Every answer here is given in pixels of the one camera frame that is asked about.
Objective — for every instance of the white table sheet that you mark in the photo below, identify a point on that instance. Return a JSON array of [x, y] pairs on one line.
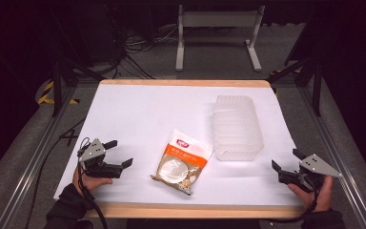
[[146, 120]]

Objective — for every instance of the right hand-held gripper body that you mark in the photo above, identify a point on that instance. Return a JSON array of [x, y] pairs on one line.
[[313, 168]]

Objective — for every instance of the white metal stand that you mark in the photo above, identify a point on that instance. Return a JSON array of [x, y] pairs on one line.
[[219, 19]]

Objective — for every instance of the black tape cross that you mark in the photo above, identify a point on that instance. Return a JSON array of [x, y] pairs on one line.
[[69, 137]]

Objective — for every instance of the yellow and black hazard tape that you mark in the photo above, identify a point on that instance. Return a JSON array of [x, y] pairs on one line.
[[46, 93]]

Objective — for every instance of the black metal stand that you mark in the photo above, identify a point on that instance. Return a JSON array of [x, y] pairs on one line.
[[311, 73], [62, 73]]

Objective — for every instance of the clear plastic container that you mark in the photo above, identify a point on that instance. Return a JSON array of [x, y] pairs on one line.
[[236, 129]]

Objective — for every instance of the aluminium rail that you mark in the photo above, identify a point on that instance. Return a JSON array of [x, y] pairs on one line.
[[333, 152], [28, 165]]

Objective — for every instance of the orange and white snack packet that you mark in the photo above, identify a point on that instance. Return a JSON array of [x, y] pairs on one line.
[[181, 162]]

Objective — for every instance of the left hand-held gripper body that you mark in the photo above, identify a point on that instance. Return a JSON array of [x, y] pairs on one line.
[[92, 152]]

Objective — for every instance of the person's right hand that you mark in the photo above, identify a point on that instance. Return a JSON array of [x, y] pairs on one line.
[[322, 197]]

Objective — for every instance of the person's left hand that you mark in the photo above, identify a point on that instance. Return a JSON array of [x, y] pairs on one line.
[[90, 183]]

